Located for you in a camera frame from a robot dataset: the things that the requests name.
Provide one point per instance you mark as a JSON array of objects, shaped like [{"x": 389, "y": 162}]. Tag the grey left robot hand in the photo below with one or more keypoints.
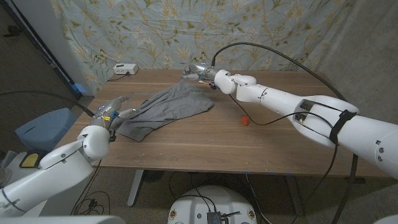
[{"x": 109, "y": 109}]

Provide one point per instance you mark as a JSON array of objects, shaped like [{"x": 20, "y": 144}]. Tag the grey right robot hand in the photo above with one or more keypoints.
[{"x": 202, "y": 70}]

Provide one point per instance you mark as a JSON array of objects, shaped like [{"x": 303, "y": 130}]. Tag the grey shorts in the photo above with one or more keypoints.
[{"x": 168, "y": 105}]

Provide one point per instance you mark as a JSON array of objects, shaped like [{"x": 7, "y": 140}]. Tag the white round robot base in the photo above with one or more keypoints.
[{"x": 192, "y": 205}]

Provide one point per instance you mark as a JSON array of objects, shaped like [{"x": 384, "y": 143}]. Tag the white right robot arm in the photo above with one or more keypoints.
[{"x": 311, "y": 109}]

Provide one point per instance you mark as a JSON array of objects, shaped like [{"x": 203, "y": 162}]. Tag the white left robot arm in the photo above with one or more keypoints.
[{"x": 56, "y": 174}]

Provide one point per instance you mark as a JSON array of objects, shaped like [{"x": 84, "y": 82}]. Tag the red block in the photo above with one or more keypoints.
[{"x": 245, "y": 120}]

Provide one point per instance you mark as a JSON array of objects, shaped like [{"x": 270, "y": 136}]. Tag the small blue box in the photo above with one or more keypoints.
[{"x": 81, "y": 88}]

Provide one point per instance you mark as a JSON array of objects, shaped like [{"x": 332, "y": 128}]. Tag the white power strip box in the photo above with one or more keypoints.
[{"x": 126, "y": 68}]

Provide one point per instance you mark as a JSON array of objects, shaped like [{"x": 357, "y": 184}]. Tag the floral print backdrop cloth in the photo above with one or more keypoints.
[{"x": 140, "y": 34}]

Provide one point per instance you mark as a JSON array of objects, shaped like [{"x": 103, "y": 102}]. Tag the black round fan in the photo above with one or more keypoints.
[{"x": 153, "y": 176}]

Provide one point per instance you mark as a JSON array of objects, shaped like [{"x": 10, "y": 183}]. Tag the white table leg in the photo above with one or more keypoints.
[{"x": 136, "y": 186}]

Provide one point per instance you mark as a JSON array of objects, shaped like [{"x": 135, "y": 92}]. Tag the yellow and black pedal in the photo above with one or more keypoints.
[{"x": 31, "y": 159}]

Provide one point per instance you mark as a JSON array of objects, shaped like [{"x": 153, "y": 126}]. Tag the perforated partition panel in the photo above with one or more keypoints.
[{"x": 25, "y": 62}]

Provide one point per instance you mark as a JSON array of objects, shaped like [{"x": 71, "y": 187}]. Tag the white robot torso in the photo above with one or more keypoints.
[{"x": 62, "y": 220}]

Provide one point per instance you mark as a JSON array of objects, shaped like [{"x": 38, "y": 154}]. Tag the grey electronics module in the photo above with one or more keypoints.
[{"x": 214, "y": 217}]

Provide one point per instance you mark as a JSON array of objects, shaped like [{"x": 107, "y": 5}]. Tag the grey table leg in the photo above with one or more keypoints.
[{"x": 294, "y": 196}]

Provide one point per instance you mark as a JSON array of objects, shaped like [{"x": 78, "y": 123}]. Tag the black wall bracket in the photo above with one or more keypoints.
[{"x": 13, "y": 31}]

